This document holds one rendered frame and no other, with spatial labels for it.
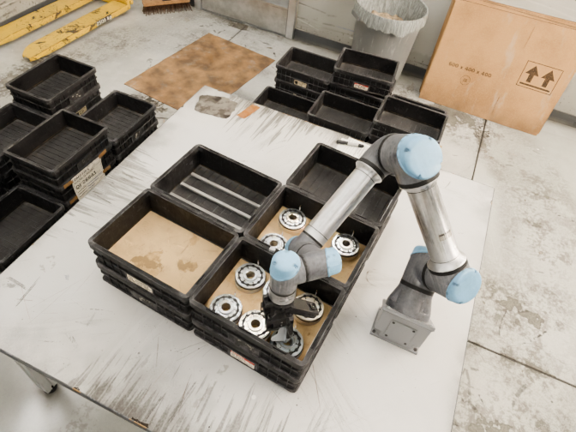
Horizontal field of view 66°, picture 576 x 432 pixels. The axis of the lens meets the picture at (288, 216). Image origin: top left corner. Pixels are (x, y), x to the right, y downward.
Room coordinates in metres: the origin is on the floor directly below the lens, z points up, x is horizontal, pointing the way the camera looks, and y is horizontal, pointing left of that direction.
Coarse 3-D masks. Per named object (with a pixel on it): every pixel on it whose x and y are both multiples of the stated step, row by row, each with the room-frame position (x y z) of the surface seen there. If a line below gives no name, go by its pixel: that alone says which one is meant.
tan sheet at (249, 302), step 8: (240, 264) 0.88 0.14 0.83; (232, 272) 0.84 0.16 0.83; (224, 280) 0.80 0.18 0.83; (232, 280) 0.81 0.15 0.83; (224, 288) 0.77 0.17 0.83; (232, 288) 0.78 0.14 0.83; (216, 296) 0.74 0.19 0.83; (240, 296) 0.76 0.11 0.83; (248, 296) 0.76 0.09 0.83; (256, 296) 0.76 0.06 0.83; (296, 296) 0.79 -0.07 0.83; (208, 304) 0.71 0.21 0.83; (248, 304) 0.73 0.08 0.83; (256, 304) 0.73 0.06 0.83; (328, 312) 0.75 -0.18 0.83; (296, 328) 0.67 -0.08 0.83; (304, 328) 0.67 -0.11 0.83; (312, 328) 0.68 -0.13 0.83; (304, 336) 0.65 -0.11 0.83; (312, 336) 0.65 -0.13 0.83; (288, 344) 0.61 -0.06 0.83; (304, 344) 0.62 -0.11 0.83; (304, 352) 0.60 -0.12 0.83
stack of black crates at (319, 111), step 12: (324, 96) 2.56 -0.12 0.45; (336, 96) 2.53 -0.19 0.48; (312, 108) 2.35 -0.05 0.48; (324, 108) 2.52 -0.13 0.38; (336, 108) 2.53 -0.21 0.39; (348, 108) 2.50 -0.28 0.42; (360, 108) 2.48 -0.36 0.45; (372, 108) 2.46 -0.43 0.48; (312, 120) 2.29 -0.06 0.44; (324, 120) 2.25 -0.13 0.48; (336, 120) 2.41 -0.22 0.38; (348, 120) 2.43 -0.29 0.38; (360, 120) 2.45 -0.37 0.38; (372, 120) 2.45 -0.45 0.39; (348, 132) 2.22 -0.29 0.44; (360, 132) 2.19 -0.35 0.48
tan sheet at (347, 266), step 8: (280, 208) 1.17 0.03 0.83; (272, 224) 1.08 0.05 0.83; (264, 232) 1.04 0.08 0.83; (272, 232) 1.04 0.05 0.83; (280, 232) 1.05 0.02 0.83; (336, 232) 1.09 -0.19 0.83; (328, 240) 1.05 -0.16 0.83; (360, 248) 1.03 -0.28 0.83; (344, 264) 0.95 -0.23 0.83; (352, 264) 0.95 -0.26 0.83; (344, 272) 0.91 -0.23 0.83; (344, 280) 0.88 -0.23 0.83
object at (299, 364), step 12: (240, 240) 0.91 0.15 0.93; (228, 252) 0.85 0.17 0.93; (336, 288) 0.78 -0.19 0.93; (192, 300) 0.66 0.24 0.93; (336, 300) 0.73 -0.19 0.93; (204, 312) 0.63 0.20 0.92; (216, 312) 0.63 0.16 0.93; (228, 324) 0.60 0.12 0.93; (324, 324) 0.65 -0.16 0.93; (252, 336) 0.57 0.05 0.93; (264, 348) 0.55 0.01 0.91; (276, 348) 0.55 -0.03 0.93; (312, 348) 0.57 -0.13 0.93; (288, 360) 0.52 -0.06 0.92
